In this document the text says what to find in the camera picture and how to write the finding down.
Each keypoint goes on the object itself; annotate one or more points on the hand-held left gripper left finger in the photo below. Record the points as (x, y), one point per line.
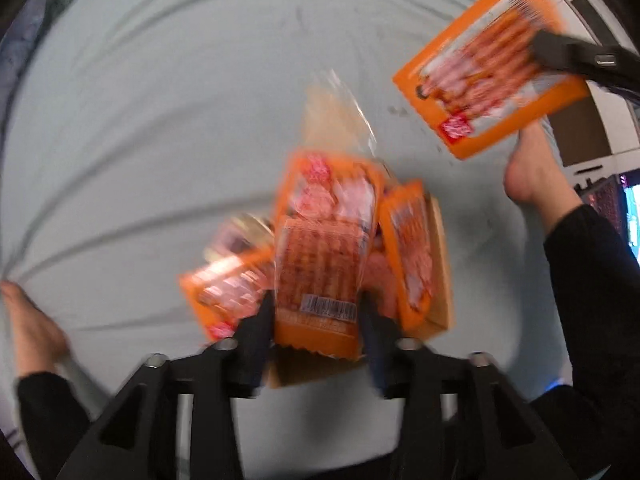
(260, 337)

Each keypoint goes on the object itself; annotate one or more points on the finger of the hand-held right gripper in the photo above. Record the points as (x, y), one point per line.
(565, 55)

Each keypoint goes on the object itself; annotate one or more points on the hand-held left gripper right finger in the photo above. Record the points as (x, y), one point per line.
(374, 352)

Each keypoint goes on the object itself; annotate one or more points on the large orange snack packet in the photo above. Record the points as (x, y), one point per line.
(480, 75)

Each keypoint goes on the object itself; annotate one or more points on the brown cardboard box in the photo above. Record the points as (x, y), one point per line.
(440, 280)

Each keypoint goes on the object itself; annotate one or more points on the silver snack packet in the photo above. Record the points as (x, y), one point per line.
(240, 237)

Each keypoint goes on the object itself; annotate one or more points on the white desk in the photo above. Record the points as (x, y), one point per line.
(590, 130)

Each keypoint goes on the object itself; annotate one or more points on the person's right foot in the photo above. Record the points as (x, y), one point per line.
(532, 165)

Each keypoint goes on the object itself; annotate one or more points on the person's foot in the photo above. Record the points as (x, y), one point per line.
(532, 165)
(30, 325)

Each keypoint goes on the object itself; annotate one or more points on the backlit keyboard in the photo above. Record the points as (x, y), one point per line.
(607, 207)

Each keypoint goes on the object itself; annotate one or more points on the light blue bed sheet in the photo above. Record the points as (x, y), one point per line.
(175, 135)

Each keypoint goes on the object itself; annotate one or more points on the person's left foot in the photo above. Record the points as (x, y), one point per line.
(30, 325)

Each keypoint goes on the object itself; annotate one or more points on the clear plastic bag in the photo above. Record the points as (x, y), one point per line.
(340, 110)

